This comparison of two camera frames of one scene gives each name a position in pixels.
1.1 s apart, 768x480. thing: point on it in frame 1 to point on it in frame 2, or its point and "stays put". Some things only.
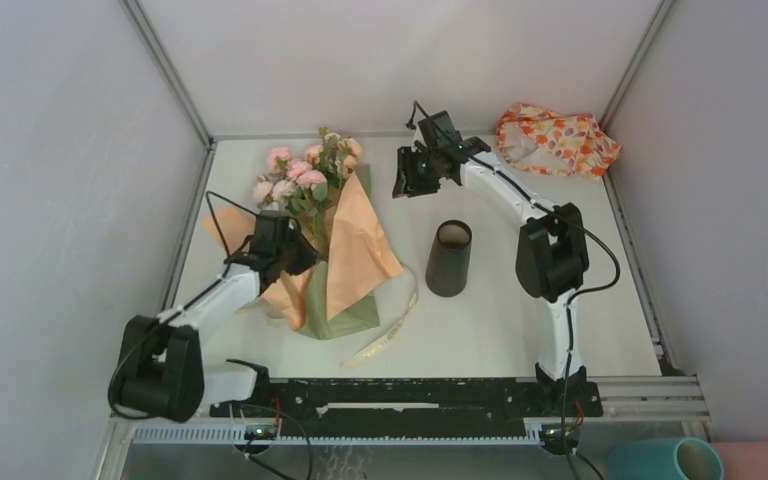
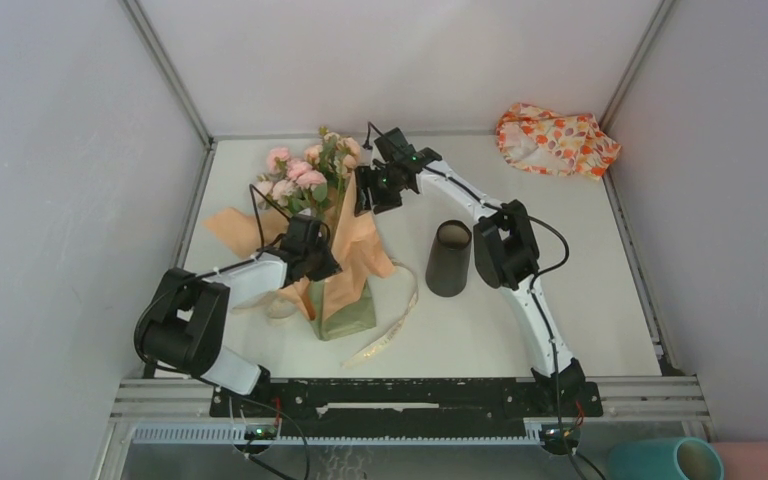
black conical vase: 448,266 stays put
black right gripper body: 419,170 to 387,191
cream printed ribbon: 393,329 stays put
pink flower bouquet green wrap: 309,187 stays put
